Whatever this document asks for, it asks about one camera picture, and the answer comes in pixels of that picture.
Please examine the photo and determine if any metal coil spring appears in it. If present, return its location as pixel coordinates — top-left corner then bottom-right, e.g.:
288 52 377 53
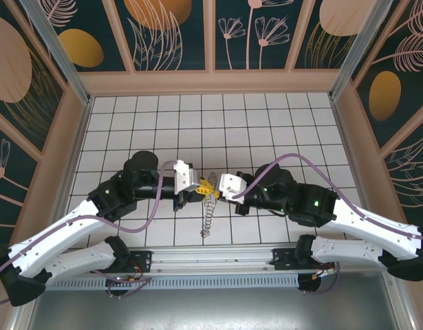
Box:
199 170 222 239

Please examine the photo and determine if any grey metal sheet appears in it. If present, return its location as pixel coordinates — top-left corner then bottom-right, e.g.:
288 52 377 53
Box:
11 271 415 330

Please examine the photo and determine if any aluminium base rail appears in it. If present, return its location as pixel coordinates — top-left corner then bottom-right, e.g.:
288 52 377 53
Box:
52 240 398 276

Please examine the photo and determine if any grey slotted cable duct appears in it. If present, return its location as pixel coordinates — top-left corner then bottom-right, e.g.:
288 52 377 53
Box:
56 274 300 289

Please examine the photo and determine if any aluminium frame post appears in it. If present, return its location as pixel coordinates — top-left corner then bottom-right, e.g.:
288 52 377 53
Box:
327 0 410 100
20 0 95 106

